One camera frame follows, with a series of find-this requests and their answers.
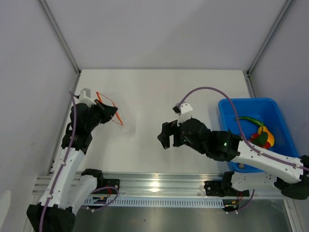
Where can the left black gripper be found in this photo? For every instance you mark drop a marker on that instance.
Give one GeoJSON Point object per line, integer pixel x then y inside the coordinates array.
{"type": "Point", "coordinates": [107, 111]}

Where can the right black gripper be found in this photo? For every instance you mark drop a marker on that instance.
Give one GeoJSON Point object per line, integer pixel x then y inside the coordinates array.
{"type": "Point", "coordinates": [168, 129]}

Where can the clear orange zip top bag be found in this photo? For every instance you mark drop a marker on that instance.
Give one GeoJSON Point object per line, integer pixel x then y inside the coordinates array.
{"type": "Point", "coordinates": [119, 111]}

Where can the red cherry tomato bunch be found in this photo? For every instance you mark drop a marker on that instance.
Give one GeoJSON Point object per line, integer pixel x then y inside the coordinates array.
{"type": "Point", "coordinates": [259, 140]}

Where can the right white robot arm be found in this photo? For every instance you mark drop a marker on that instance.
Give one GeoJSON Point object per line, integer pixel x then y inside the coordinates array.
{"type": "Point", "coordinates": [287, 174]}

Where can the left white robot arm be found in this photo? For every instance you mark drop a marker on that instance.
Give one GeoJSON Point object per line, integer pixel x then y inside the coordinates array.
{"type": "Point", "coordinates": [57, 208]}

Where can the green chili pepper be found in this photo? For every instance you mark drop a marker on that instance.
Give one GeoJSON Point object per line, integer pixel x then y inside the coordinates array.
{"type": "Point", "coordinates": [252, 120]}

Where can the yellow bell pepper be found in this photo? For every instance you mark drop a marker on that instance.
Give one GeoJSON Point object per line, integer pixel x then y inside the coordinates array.
{"type": "Point", "coordinates": [270, 138]}

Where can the blue plastic bin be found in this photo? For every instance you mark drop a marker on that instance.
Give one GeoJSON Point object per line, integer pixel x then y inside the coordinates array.
{"type": "Point", "coordinates": [265, 110]}

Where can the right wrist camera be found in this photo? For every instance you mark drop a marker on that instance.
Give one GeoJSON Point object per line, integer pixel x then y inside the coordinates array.
{"type": "Point", "coordinates": [184, 112]}

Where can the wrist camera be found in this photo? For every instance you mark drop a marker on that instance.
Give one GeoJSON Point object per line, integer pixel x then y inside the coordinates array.
{"type": "Point", "coordinates": [85, 97]}
{"type": "Point", "coordinates": [184, 112]}

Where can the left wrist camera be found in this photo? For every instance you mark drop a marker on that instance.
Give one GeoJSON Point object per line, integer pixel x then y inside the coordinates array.
{"type": "Point", "coordinates": [85, 97]}

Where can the aluminium mounting rail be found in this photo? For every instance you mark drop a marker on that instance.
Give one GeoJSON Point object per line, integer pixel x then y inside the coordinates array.
{"type": "Point", "coordinates": [160, 185]}

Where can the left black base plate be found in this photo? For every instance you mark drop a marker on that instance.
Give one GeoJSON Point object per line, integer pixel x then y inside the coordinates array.
{"type": "Point", "coordinates": [108, 183]}

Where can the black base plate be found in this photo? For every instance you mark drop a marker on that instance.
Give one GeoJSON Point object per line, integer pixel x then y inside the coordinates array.
{"type": "Point", "coordinates": [108, 183]}
{"type": "Point", "coordinates": [219, 188]}

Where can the white slotted cable duct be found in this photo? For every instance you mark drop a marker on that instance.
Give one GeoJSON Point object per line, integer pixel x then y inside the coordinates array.
{"type": "Point", "coordinates": [167, 202]}

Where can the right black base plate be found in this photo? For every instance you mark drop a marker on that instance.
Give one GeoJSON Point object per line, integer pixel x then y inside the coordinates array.
{"type": "Point", "coordinates": [219, 188]}

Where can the right aluminium frame post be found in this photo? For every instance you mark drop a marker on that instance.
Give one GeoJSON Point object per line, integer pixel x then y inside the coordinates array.
{"type": "Point", "coordinates": [279, 20]}

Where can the aluminium frame post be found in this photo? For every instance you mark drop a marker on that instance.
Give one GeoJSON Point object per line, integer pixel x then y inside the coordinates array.
{"type": "Point", "coordinates": [279, 20]}
{"type": "Point", "coordinates": [58, 34]}

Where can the left aluminium frame post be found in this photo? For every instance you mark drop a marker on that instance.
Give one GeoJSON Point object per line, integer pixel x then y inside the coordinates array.
{"type": "Point", "coordinates": [58, 34]}

